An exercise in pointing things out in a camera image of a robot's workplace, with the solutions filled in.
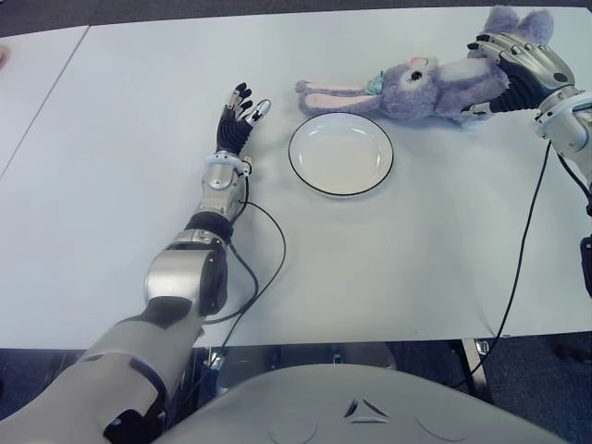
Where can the white plate black rim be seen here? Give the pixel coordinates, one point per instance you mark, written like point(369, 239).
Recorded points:
point(340, 157)

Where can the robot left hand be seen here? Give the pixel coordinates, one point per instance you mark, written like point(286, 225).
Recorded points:
point(233, 131)

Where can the purple plush bunny doll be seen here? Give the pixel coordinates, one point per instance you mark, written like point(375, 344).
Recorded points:
point(416, 97)

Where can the grey robot torso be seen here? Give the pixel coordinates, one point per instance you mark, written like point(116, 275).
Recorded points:
point(370, 416)

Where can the robot right arm silver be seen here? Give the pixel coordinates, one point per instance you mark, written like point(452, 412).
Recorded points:
point(569, 134)

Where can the robot left arm silver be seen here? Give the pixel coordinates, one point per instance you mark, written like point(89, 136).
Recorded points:
point(176, 273)

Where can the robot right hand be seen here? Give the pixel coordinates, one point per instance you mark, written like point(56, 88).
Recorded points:
point(536, 69)

